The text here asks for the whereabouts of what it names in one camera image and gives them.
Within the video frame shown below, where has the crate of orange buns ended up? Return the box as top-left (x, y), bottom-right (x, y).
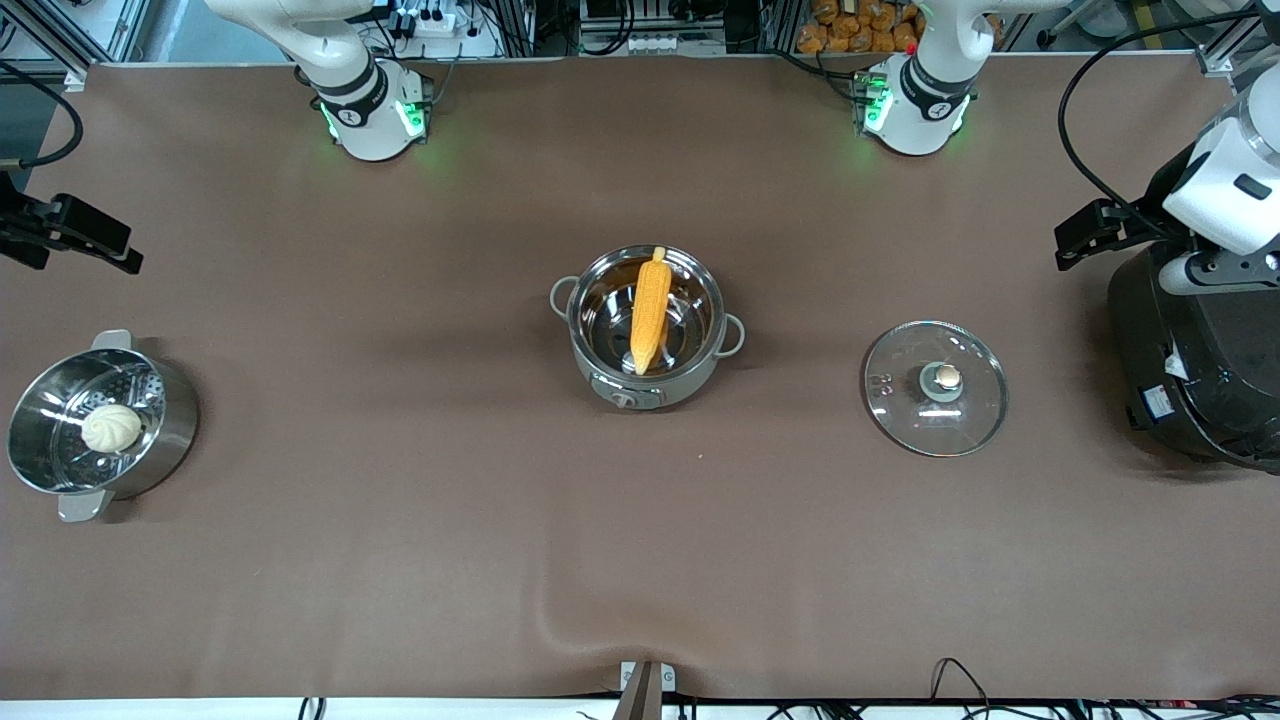
top-left (796, 0), bottom-right (922, 55)

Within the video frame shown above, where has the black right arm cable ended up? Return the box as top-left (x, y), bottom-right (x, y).
top-left (0, 60), bottom-right (84, 171)

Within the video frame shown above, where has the brown table mat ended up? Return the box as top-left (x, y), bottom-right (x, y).
top-left (0, 55), bottom-right (1280, 702)

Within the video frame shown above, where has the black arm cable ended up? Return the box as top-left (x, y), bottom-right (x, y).
top-left (1058, 8), bottom-right (1256, 219)
top-left (0, 60), bottom-right (84, 171)

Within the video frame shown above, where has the yellow corn cob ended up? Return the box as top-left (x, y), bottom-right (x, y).
top-left (629, 246), bottom-right (674, 377)

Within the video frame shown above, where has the looped black cable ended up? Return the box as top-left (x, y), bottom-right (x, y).
top-left (929, 657), bottom-right (993, 720)

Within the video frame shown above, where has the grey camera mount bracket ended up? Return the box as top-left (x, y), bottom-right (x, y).
top-left (612, 660), bottom-right (678, 720)

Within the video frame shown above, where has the round glass pot lid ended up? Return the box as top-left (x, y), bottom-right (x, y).
top-left (863, 320), bottom-right (1010, 459)

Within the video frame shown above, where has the black rice cooker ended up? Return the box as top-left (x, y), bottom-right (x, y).
top-left (1106, 240), bottom-right (1280, 474)

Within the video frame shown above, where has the aluminium frame profile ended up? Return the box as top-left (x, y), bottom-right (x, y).
top-left (0, 0), bottom-right (153, 93)

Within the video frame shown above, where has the white power strip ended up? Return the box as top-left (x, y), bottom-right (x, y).
top-left (393, 0), bottom-right (459, 38)

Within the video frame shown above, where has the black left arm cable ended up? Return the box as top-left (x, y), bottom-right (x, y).
top-left (1058, 8), bottom-right (1256, 219)

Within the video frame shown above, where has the stainless steel steamer pot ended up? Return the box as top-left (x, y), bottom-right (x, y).
top-left (6, 329), bottom-right (201, 524)

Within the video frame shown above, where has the grey electric cooking pot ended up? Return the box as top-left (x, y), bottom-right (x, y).
top-left (549, 245), bottom-right (747, 412)

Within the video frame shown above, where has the white steamed bun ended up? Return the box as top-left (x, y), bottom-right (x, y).
top-left (80, 403), bottom-right (144, 454)

